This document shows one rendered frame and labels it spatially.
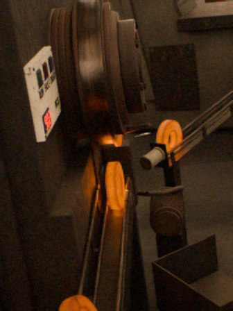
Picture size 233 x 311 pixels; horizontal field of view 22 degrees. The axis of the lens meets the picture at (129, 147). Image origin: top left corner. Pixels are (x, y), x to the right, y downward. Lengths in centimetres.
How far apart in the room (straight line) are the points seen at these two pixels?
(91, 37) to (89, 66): 8
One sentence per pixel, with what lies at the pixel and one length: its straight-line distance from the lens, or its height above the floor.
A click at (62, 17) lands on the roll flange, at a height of 130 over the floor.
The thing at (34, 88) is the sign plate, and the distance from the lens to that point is 141.
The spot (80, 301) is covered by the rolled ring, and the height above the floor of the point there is 76.
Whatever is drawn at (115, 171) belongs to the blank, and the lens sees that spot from 191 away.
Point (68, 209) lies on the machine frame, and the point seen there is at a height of 87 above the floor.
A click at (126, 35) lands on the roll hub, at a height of 123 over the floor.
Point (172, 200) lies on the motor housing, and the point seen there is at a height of 53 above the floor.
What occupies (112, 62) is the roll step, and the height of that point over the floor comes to 117.
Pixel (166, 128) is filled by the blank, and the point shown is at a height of 76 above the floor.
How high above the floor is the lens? 149
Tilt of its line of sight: 19 degrees down
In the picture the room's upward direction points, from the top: 8 degrees counter-clockwise
